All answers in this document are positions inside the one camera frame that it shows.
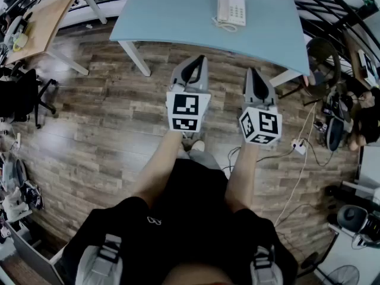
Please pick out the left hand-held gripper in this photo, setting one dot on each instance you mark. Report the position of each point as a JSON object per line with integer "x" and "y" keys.
{"x": 185, "y": 108}

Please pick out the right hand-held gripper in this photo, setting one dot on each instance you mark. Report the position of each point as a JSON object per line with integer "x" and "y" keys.
{"x": 261, "y": 123}

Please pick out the white rounded plastic object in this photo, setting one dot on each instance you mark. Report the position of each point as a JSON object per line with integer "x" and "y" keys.
{"x": 222, "y": 7}

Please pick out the person's right forearm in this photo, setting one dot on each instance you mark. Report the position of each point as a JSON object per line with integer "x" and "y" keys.
{"x": 242, "y": 177}

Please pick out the person's left forearm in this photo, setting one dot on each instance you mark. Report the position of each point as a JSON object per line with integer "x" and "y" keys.
{"x": 160, "y": 165}

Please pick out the light blue table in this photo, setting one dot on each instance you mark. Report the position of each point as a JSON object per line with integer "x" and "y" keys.
{"x": 178, "y": 16}

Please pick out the white power strip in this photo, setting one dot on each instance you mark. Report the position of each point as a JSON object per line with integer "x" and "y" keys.
{"x": 299, "y": 146}

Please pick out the person's light shoe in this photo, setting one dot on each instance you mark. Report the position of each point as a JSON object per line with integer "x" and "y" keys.
{"x": 198, "y": 145}

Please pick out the round wicker chair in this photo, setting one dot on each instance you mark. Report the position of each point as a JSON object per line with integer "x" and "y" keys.
{"x": 323, "y": 64}

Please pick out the person's grey trouser leg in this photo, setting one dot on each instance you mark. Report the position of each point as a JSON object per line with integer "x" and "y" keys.
{"x": 205, "y": 160}

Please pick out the grey and black backpack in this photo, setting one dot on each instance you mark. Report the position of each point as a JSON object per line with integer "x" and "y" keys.
{"x": 335, "y": 134}

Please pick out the wooden side table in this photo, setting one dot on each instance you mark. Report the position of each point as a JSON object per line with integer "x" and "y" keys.
{"x": 356, "y": 61}

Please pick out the black metal railing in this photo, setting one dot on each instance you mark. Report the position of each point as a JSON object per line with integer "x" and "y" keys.
{"x": 326, "y": 7}

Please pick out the white projector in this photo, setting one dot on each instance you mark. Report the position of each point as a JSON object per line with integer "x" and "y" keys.
{"x": 366, "y": 65}

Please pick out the brown plush toy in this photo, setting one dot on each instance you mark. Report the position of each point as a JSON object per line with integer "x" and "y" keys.
{"x": 366, "y": 120}

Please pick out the person's black shirt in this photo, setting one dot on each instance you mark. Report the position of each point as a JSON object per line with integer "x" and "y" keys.
{"x": 190, "y": 218}

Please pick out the wooden table with white legs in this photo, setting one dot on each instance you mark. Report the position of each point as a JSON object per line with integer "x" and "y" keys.
{"x": 47, "y": 22}

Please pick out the grey and black helmet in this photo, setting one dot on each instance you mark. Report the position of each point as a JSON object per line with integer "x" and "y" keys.
{"x": 354, "y": 218}

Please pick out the black office chair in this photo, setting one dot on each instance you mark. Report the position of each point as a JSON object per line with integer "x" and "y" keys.
{"x": 17, "y": 96}

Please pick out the yellow-green cup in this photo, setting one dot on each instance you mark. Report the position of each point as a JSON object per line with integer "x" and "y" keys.
{"x": 20, "y": 41}

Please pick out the white round appliance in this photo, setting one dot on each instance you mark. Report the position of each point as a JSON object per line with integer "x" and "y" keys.
{"x": 16, "y": 25}

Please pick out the black floor fan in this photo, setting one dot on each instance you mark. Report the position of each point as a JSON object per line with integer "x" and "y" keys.
{"x": 344, "y": 275}

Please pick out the white cabinet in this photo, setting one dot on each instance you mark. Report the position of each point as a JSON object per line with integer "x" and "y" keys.
{"x": 26, "y": 257}

